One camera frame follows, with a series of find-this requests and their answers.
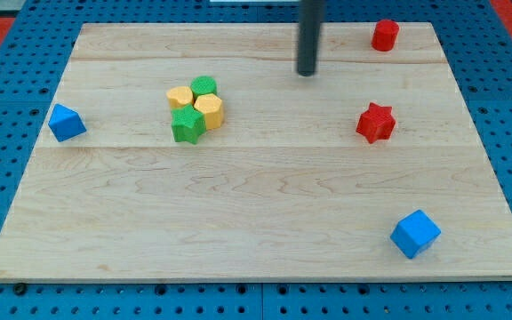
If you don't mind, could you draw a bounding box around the green star block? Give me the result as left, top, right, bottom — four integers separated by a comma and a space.
171, 104, 206, 144

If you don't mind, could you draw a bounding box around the red star block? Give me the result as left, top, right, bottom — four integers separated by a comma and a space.
356, 102, 396, 144

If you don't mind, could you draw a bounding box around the light wooden board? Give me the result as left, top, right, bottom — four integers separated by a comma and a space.
0, 22, 512, 284

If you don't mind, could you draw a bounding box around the yellow hexagon block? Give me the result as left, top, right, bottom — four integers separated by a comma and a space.
194, 93, 224, 130

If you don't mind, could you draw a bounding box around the green cylinder block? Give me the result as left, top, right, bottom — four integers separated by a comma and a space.
190, 76, 218, 100

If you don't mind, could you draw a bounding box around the yellow heart block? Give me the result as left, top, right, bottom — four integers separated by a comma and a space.
165, 86, 194, 109

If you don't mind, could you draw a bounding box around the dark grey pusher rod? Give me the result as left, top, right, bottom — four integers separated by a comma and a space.
296, 0, 326, 76

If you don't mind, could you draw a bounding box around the blue cube block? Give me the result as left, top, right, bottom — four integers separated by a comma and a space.
390, 210, 441, 259

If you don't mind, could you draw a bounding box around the red cylinder block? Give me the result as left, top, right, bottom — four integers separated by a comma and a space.
372, 19, 400, 52

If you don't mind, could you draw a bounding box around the blue triangle block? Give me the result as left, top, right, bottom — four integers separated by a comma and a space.
48, 104, 86, 142

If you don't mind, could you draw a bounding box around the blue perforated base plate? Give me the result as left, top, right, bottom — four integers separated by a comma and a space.
0, 0, 512, 319

